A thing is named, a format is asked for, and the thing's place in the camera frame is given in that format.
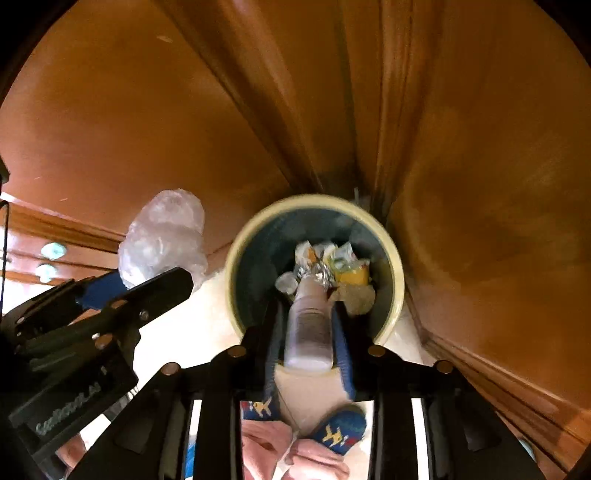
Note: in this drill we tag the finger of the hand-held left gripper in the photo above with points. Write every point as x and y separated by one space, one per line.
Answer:
161 288
99 290

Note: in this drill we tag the clear plastic wrap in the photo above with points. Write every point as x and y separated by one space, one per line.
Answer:
161 230

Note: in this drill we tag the person's left blue slipper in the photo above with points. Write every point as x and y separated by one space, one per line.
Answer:
261 410

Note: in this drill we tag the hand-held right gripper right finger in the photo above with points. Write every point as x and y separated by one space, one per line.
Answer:
344 360

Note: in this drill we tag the white plastic bottle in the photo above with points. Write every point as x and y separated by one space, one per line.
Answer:
308 332

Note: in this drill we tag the aluminium foil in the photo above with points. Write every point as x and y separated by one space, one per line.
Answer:
314 275

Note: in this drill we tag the cream round waste bin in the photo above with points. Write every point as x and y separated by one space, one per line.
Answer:
240 258

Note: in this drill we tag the yellow packet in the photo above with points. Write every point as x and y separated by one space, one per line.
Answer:
355 275

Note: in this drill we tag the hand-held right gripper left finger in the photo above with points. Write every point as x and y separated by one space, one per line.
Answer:
273 369

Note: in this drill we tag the teal cabinet knob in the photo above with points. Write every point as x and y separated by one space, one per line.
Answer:
54 249
46 272

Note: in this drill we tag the person's left hand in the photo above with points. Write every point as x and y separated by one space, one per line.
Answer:
71 450

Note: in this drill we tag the white yellow wrapper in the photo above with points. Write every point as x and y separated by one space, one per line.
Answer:
308 253

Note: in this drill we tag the red green snack wrapper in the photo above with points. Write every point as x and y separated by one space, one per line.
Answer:
344 255

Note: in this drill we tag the wooden base cabinet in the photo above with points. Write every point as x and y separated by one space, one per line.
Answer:
138 115

